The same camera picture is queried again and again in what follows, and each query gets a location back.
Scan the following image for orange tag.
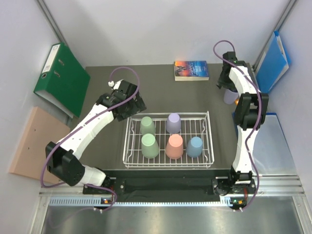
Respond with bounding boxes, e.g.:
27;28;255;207
234;98;239;106

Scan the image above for purple cable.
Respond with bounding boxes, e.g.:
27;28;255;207
213;40;263;195
40;66;140;188

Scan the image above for pink board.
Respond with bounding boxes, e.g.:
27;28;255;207
9;107;70;180

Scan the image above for white cable duct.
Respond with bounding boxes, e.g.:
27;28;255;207
49;196;234;207

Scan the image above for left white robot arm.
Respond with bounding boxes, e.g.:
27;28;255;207
45;79;146;194

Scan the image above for green ring binder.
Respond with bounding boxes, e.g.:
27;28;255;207
34;43;90;118

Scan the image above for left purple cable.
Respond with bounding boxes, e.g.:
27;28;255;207
40;66;140;188

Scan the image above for white wire dish rack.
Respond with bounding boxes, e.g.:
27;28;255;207
122;111;215;169

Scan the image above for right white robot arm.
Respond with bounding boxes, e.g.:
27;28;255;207
217;51;269;193

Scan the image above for pink cup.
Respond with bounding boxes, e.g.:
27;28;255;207
165;134;184;159

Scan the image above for green cup front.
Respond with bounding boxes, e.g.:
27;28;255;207
141;134;159;158

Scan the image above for blue folder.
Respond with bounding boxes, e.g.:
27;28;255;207
255;31;291;93

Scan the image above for blue cup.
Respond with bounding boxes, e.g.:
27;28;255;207
186;136;203;158

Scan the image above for purple cup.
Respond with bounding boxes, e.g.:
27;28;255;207
223;89;239;105
166;113;181;134

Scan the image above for clear plastic sleeve folder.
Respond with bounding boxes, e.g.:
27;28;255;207
233;113;297;176

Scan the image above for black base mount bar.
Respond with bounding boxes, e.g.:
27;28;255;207
82;169;256;202

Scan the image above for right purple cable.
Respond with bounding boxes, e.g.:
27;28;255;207
213;40;263;195

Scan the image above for paperback book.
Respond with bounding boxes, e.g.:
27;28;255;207
174;60;210;81

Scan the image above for green cup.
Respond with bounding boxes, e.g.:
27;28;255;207
141;134;159;158
140;117;156;135

